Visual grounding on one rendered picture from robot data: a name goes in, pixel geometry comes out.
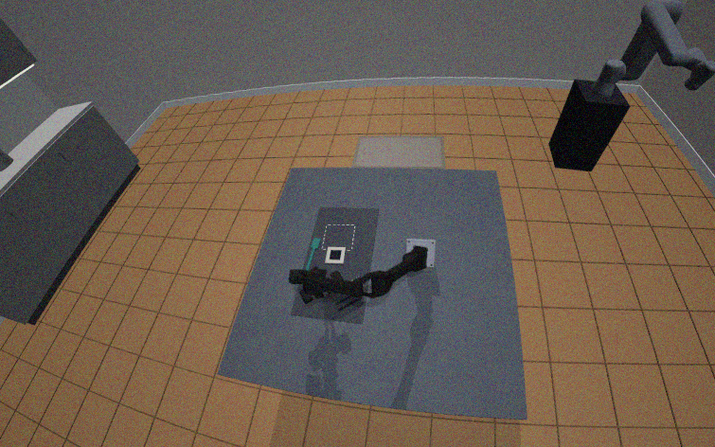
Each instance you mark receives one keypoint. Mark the teal trowel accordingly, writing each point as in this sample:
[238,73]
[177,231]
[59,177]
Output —
[314,246]

